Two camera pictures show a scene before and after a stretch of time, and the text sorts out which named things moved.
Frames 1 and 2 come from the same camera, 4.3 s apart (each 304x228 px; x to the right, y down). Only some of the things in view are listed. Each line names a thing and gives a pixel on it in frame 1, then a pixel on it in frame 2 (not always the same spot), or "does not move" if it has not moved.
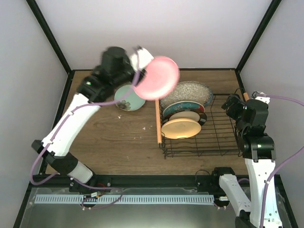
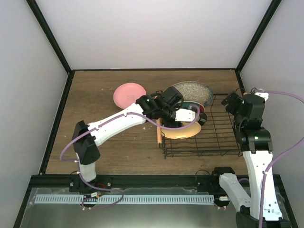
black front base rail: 107,181 does not move
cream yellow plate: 181,128 does not move
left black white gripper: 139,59 → 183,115
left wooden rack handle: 158,121 does not move
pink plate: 161,79 → 127,93
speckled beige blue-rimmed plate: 190,91 does not move
